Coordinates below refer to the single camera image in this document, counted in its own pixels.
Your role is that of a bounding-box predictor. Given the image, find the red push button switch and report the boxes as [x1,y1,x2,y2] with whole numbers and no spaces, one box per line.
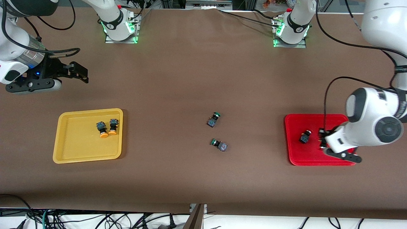
[300,129,313,144]

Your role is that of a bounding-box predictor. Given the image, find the yellow push button switch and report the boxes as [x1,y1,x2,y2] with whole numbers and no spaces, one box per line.
[108,118,119,136]
[96,121,109,138]

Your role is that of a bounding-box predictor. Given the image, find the yellow plastic tray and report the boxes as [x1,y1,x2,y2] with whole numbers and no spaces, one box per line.
[53,108,123,164]

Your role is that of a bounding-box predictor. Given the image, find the red plastic tray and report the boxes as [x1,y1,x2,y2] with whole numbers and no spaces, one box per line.
[285,114,358,166]

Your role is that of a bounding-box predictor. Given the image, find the brown table cover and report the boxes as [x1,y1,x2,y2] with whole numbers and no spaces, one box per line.
[0,6,407,220]

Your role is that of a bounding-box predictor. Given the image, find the grey metal box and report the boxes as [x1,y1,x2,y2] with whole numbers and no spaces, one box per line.
[186,0,232,10]

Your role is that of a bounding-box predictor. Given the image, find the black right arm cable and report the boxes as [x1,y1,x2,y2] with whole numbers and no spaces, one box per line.
[1,0,80,59]

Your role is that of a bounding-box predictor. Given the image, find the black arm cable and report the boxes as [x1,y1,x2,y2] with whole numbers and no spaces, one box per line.
[313,0,407,132]
[1,0,80,59]

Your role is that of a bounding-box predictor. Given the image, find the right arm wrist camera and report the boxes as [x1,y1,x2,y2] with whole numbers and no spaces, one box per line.
[6,79,62,95]

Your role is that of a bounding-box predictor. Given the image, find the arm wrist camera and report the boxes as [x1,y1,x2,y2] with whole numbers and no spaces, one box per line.
[6,79,62,95]
[324,148,362,164]

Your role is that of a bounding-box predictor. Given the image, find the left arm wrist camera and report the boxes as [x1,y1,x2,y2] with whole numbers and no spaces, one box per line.
[324,148,362,164]

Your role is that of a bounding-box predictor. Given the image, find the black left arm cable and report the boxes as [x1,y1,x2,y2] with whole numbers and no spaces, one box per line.
[313,0,407,132]

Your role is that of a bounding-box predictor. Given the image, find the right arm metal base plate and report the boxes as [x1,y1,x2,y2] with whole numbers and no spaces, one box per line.
[105,14,141,44]

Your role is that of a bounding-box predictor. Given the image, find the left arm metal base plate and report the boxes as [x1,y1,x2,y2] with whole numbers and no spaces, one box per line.
[272,16,307,49]

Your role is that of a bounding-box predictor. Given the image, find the green push button switch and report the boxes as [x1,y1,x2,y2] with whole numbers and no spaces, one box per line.
[210,138,228,152]
[207,112,222,128]

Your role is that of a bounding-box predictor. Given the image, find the black curved floor cable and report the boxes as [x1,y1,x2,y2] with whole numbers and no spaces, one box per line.
[0,193,32,220]

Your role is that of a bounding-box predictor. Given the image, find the black cable on table cover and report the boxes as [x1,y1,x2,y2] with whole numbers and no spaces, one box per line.
[218,9,281,27]

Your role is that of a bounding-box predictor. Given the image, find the teal cable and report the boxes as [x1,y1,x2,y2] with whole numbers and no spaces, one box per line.
[42,208,52,229]

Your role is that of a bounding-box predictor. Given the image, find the wooden post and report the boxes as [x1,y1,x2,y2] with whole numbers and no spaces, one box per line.
[183,204,204,229]

